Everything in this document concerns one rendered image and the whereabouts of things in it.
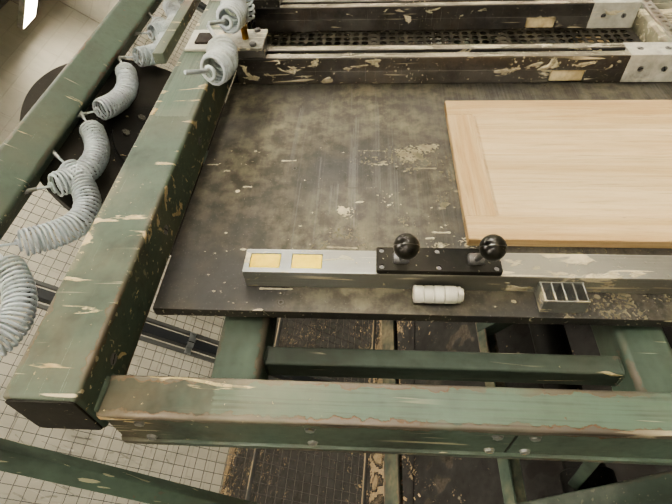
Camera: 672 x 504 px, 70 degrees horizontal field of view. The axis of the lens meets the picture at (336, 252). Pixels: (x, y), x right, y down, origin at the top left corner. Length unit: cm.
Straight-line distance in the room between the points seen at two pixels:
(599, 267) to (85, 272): 80
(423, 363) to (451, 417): 16
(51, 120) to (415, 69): 97
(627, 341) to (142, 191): 84
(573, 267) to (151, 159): 76
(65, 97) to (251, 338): 102
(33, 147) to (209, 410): 97
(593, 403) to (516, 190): 44
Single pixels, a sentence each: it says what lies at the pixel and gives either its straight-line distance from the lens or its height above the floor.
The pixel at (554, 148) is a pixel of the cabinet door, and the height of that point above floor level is 118.
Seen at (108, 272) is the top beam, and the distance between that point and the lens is 79.
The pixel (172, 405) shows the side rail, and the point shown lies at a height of 172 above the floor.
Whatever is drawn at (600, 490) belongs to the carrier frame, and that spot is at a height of 79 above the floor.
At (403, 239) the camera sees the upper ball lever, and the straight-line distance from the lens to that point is 66.
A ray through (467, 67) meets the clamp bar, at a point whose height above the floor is 132.
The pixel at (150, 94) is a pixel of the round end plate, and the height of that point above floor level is 197.
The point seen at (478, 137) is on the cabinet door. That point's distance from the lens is 110.
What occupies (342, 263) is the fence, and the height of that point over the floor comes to 154.
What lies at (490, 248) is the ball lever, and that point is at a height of 144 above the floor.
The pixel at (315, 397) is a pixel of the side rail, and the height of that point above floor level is 157.
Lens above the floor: 187
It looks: 23 degrees down
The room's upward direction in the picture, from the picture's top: 65 degrees counter-clockwise
